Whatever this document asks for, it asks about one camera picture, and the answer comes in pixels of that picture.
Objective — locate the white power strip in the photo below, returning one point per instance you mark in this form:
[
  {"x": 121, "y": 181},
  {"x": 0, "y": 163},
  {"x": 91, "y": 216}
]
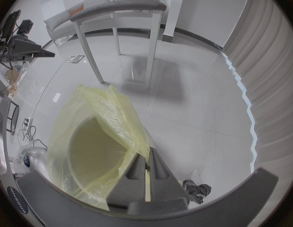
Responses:
[{"x": 31, "y": 123}]

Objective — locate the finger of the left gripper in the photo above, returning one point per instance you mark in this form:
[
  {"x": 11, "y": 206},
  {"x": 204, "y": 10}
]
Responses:
[
  {"x": 45, "y": 54},
  {"x": 23, "y": 46}
]

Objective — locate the white chair with grey seat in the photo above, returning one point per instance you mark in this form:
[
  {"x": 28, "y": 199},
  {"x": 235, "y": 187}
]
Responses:
[{"x": 118, "y": 7}]

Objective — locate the brown cardboard piece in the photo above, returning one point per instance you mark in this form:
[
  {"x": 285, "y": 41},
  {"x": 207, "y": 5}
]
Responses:
[{"x": 12, "y": 75}]

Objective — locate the orange cushion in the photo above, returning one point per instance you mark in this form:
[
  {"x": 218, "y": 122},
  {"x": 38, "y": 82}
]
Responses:
[{"x": 76, "y": 10}]

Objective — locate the white rounded appliance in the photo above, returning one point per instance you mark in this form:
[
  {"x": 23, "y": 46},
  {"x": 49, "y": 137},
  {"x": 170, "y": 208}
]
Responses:
[{"x": 34, "y": 157}]

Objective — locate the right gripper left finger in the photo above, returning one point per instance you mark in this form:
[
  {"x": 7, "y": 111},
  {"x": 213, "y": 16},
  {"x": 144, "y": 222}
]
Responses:
[{"x": 132, "y": 181}]

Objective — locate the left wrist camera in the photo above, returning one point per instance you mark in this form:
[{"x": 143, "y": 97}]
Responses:
[{"x": 26, "y": 27}]

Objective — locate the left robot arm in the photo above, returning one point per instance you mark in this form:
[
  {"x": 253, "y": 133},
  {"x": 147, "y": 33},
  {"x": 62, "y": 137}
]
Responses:
[{"x": 9, "y": 25}]

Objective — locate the white sofa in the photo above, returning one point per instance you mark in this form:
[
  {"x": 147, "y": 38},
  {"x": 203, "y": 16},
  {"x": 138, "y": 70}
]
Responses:
[{"x": 59, "y": 24}]

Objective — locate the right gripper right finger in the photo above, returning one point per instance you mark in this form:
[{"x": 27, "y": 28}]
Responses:
[{"x": 167, "y": 185}]

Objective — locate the white trash bin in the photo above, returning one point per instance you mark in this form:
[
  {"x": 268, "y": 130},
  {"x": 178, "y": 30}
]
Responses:
[{"x": 75, "y": 176}]

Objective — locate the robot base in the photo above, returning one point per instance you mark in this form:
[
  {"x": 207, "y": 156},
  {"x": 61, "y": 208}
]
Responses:
[{"x": 4, "y": 169}]

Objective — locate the white curtain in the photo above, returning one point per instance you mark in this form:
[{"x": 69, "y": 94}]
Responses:
[{"x": 267, "y": 55}]

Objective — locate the yellow plastic bag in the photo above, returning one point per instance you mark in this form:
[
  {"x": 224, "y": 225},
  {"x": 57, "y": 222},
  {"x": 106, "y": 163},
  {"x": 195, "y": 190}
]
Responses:
[{"x": 113, "y": 112}]

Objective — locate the crumpled black plastic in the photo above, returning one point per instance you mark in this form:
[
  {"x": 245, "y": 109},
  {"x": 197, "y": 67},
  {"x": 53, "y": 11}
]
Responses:
[{"x": 196, "y": 190}]

